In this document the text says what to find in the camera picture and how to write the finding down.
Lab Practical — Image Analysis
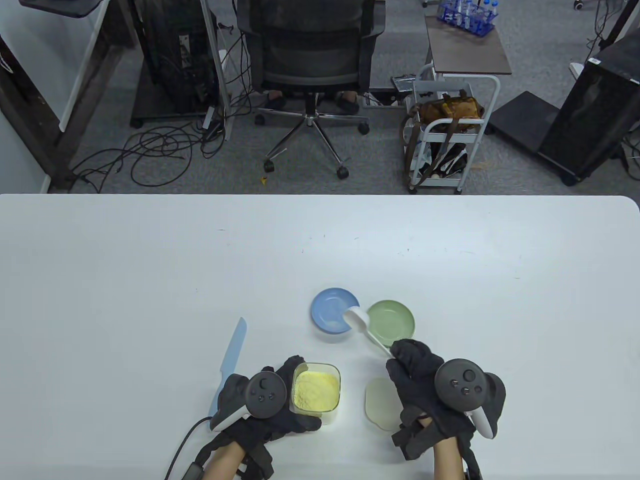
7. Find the clear chicken bouillon container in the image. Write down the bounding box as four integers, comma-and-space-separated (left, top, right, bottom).
290, 362, 342, 427

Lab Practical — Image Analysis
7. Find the white desk with dark frame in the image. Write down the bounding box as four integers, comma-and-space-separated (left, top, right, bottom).
0, 0, 138, 195

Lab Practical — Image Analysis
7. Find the person's right hand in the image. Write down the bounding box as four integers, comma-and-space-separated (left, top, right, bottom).
385, 339, 477, 444

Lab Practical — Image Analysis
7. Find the white rolling cart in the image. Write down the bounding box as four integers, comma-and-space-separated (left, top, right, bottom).
407, 64, 501, 195

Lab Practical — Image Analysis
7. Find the person's right forearm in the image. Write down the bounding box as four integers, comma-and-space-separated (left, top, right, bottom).
432, 435, 469, 480

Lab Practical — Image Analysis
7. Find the small blue dish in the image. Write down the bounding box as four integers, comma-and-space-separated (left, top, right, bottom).
310, 287, 361, 335

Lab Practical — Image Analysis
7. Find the black and white controller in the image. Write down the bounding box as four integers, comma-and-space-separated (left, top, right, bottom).
434, 359, 507, 441
210, 369, 288, 432

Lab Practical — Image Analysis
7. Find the black computer tower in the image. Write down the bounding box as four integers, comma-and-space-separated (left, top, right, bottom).
131, 0, 222, 129

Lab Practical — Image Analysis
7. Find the black glossy computer case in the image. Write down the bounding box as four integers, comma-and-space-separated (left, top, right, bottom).
537, 31, 640, 187

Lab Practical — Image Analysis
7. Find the white metal desk leg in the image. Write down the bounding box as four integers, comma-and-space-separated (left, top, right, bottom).
200, 0, 234, 142

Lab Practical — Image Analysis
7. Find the black mesh office chair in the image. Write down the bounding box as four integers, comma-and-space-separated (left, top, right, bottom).
236, 0, 387, 181

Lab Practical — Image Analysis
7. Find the brown leather bag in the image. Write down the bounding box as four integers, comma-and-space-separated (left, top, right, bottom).
402, 90, 486, 173

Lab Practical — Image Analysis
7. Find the cream container lid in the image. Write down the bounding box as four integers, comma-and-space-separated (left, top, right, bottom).
365, 377, 403, 432

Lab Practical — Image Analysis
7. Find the black glove cable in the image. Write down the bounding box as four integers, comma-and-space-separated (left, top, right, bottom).
165, 416, 213, 480

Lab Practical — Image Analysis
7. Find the black flat base plate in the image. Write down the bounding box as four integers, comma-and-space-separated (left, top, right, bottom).
487, 91, 560, 154

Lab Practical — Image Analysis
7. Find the small green dish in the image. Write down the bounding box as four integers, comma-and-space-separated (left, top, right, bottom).
364, 299, 416, 348

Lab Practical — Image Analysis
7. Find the white plastic coffee spoon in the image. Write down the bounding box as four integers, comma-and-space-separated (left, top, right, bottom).
342, 306, 396, 358

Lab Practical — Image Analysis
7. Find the person's left hand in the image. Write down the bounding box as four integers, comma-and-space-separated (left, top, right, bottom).
210, 355, 323, 448

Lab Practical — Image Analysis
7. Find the person's left forearm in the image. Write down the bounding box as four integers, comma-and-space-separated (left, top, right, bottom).
200, 442, 246, 480

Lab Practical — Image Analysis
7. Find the light blue plastic knife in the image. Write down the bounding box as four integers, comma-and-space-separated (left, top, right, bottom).
207, 317, 248, 417

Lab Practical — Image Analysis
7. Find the blue test tube rack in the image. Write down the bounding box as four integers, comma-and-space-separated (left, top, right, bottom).
437, 0, 500, 37

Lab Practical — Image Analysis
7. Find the black floor cable bundle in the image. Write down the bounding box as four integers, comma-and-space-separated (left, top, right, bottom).
67, 122, 227, 194

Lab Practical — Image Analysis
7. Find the black and white bag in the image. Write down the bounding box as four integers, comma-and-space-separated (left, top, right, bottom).
417, 142, 469, 180

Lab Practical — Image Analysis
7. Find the brown side table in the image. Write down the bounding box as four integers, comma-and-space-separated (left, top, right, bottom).
425, 14, 513, 76

